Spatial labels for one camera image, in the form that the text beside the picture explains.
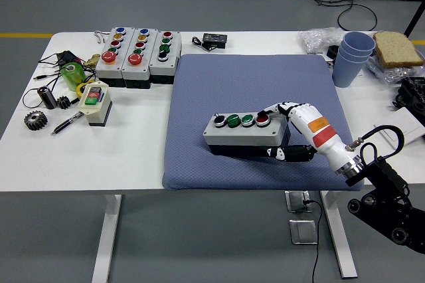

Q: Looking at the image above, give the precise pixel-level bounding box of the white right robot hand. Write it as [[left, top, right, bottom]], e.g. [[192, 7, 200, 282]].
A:
[[258, 100, 361, 171]]

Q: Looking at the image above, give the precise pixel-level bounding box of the grey four-button control box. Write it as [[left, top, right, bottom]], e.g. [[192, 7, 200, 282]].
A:
[[148, 30, 183, 85], [202, 111, 293, 158]]

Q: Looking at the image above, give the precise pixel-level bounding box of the grey five-button control box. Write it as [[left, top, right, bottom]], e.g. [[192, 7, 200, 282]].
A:
[[94, 27, 135, 88], [121, 27, 159, 90]]

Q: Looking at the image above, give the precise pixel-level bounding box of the metal floor outlet plate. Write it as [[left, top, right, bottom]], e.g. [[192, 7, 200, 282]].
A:
[[284, 190, 313, 213], [288, 219, 319, 246]]

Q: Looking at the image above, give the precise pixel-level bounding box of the white card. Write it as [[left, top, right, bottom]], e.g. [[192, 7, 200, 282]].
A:
[[373, 107, 425, 150]]

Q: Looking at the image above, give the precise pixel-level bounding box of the clear bubble wrap bag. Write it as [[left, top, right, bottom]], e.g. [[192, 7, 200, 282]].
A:
[[297, 27, 346, 54]]

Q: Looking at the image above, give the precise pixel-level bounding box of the clear plastic bag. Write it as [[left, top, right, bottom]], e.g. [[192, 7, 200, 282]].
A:
[[365, 53, 425, 85]]

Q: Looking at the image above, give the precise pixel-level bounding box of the white table leg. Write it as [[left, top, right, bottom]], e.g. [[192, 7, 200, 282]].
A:
[[91, 193, 123, 283], [319, 191, 359, 279]]

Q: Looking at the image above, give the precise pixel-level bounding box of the black machine part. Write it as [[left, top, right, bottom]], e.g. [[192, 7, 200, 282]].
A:
[[391, 76, 425, 118]]

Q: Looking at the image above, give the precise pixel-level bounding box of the blue-grey quilted mat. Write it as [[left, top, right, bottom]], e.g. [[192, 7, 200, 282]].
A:
[[161, 52, 365, 192]]

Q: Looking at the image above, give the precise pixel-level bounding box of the bread slice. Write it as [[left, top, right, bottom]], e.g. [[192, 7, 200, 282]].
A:
[[372, 30, 425, 68]]

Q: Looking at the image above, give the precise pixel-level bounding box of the black digital meter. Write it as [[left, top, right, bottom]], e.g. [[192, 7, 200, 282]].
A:
[[202, 32, 228, 48]]

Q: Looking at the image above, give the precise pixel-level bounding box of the brass fitting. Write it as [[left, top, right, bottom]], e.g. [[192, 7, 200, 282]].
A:
[[82, 53, 101, 68]]

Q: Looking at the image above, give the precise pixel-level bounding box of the yellow tape roll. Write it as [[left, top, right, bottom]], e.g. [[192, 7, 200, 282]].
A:
[[75, 79, 96, 100]]

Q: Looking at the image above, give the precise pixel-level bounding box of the green translucent cylinder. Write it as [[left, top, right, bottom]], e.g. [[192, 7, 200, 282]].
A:
[[59, 62, 86, 92]]

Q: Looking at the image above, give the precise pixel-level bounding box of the black and silver pen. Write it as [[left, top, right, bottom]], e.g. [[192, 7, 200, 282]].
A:
[[50, 112, 84, 137]]

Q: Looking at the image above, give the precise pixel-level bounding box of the black small adapter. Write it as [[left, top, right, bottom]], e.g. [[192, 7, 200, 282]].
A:
[[54, 50, 82, 66]]

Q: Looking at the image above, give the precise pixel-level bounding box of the black cylindrical capacitor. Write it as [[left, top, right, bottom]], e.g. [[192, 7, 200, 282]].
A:
[[37, 86, 58, 110]]

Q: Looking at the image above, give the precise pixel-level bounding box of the large steel gear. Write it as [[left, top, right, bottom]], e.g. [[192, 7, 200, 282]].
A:
[[23, 111, 48, 131]]

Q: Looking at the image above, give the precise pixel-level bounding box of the black power cable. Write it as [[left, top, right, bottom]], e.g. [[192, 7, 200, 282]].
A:
[[303, 199, 323, 283]]

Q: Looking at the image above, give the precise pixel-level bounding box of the black meter cable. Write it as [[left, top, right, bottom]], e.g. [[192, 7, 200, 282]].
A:
[[191, 35, 216, 52]]

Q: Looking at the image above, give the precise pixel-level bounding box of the cream push-button switch box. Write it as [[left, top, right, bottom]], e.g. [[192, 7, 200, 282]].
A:
[[78, 80, 113, 128]]

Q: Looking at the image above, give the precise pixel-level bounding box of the red and white wire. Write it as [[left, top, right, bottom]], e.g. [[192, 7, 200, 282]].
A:
[[92, 30, 109, 45]]

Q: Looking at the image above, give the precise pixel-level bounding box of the black cable with jack plug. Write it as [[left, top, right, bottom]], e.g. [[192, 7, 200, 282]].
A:
[[34, 69, 67, 81]]

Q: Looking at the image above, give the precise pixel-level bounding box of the thin black wire loop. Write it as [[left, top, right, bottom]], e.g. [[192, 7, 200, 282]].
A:
[[21, 75, 69, 108]]

